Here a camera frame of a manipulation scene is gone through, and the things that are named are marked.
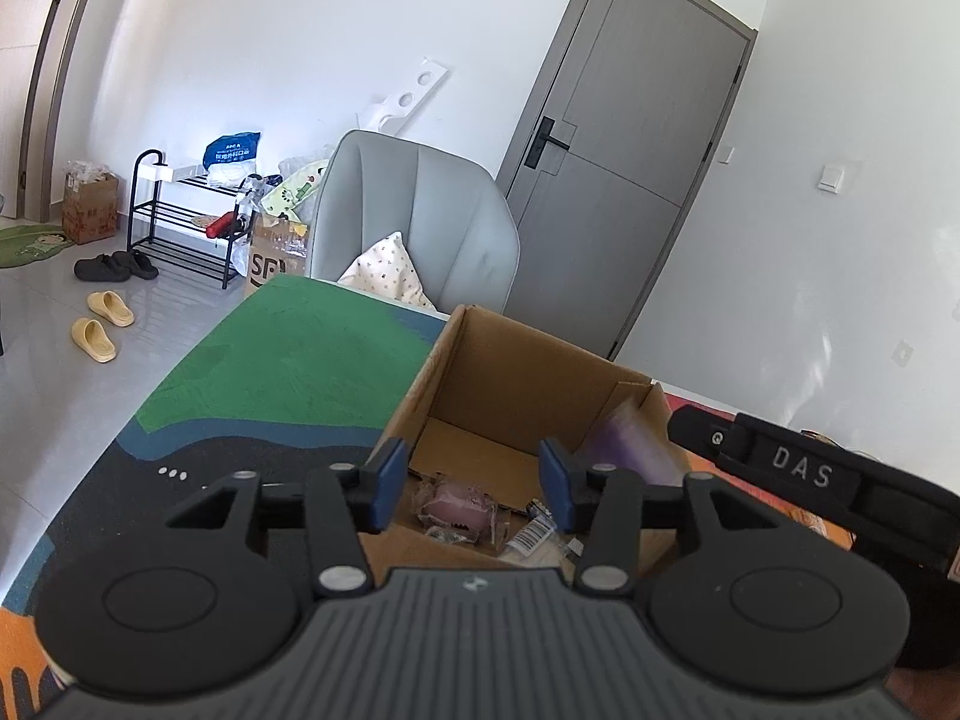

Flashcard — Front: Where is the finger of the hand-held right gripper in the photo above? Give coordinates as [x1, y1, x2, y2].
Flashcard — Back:
[667, 405, 743, 466]

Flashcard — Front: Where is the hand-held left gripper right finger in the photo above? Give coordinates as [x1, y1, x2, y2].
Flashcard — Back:
[538, 439, 785, 592]

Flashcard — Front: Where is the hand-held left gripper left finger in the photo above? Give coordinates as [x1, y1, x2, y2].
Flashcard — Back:
[165, 439, 410, 601]

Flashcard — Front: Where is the clear wrapper with barcode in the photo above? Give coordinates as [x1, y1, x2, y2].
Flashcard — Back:
[499, 499, 593, 563]

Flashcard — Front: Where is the purple snack packet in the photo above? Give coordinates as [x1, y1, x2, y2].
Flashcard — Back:
[577, 397, 687, 488]

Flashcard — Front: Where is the pink snack packet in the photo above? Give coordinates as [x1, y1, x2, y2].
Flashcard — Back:
[415, 476, 511, 545]

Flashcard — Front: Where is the colourful printed table mat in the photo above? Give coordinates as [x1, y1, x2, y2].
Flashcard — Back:
[0, 275, 856, 720]

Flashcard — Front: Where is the dotted cream pillow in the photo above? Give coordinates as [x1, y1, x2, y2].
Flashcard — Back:
[337, 232, 437, 310]

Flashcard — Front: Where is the cardboard box with black print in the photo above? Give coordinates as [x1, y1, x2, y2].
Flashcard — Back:
[244, 214, 310, 299]

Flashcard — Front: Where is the grey chair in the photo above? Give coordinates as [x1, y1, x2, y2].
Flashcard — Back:
[309, 130, 521, 314]

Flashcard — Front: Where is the green patterned bag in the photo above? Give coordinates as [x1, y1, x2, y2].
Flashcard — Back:
[260, 163, 329, 222]

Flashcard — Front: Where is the grey door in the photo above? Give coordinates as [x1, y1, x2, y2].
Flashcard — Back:
[495, 0, 758, 361]

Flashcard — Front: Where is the yellow slipper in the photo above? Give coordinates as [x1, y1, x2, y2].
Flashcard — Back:
[88, 291, 136, 328]
[71, 318, 119, 363]

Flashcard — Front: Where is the dark slipper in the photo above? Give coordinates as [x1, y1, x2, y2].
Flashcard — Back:
[73, 255, 132, 283]
[112, 251, 160, 280]

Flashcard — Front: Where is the white plastic bag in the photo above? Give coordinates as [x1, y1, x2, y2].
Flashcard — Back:
[279, 146, 335, 181]

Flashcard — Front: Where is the black shoe rack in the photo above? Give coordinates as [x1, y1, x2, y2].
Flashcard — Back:
[127, 150, 252, 291]

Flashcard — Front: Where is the blue plastic bag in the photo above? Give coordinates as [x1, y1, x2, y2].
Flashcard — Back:
[202, 132, 262, 172]

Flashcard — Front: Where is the white foam board with holes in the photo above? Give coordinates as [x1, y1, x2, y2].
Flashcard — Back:
[356, 56, 451, 137]

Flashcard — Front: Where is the brown patterned cardboard box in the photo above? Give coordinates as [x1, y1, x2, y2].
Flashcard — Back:
[62, 160, 121, 245]

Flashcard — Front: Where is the green round rug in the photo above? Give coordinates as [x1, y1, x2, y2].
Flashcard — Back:
[0, 221, 74, 269]

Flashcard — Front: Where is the black door handle lock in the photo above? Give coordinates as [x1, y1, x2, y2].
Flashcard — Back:
[525, 118, 575, 170]

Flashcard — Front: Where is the grey sliding door frame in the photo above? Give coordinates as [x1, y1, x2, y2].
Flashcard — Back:
[0, 0, 113, 218]

